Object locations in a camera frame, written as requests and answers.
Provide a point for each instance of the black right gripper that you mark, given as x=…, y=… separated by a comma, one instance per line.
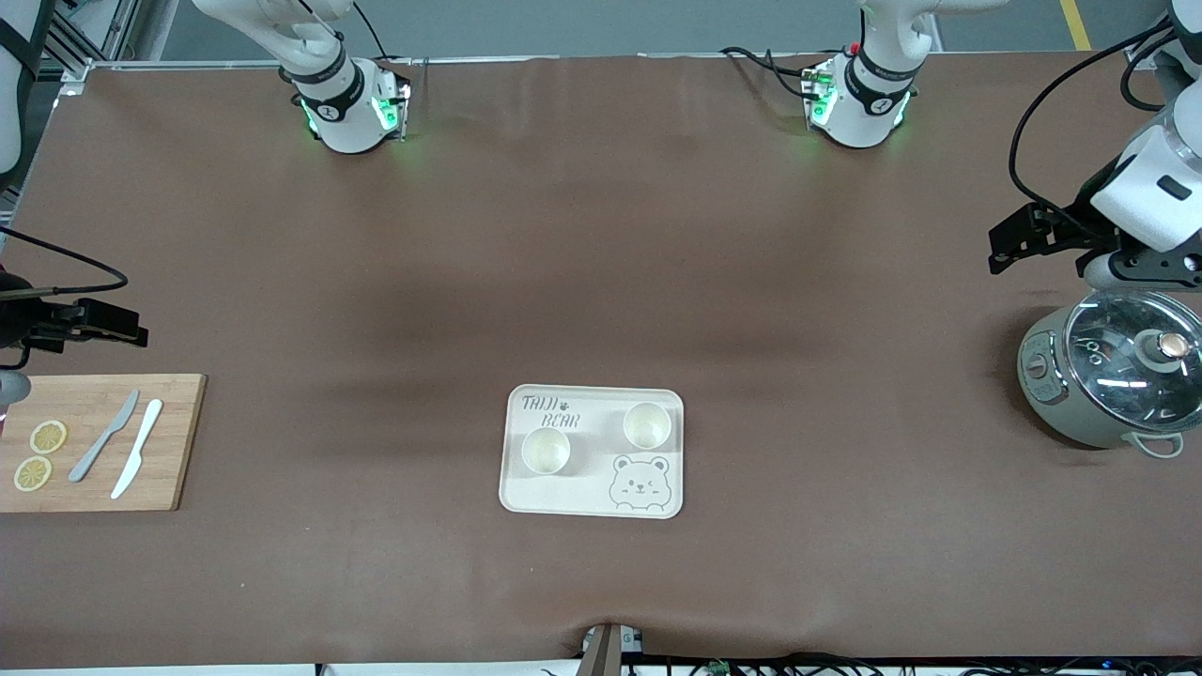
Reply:
x=19, y=319

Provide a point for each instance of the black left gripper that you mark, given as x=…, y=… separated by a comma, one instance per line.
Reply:
x=1083, y=221

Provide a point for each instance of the white IKEA cup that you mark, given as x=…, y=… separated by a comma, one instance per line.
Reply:
x=647, y=425
x=546, y=452

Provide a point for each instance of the grey plastic knife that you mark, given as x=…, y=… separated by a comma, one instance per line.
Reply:
x=101, y=439

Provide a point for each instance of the yellow lemon slice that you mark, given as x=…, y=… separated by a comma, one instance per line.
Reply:
x=49, y=437
x=33, y=473

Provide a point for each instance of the white plastic knife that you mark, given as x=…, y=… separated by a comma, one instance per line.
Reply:
x=139, y=446

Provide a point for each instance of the wooden cutting board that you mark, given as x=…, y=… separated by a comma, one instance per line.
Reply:
x=178, y=441

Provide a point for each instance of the glass pot lid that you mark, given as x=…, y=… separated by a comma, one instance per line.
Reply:
x=1108, y=366

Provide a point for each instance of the brown table cover mat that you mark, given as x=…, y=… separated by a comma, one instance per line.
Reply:
x=601, y=235

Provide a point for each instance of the cream bear print tray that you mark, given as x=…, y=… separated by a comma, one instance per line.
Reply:
x=582, y=488

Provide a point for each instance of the aluminium frame profile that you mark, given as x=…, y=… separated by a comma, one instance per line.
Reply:
x=84, y=38

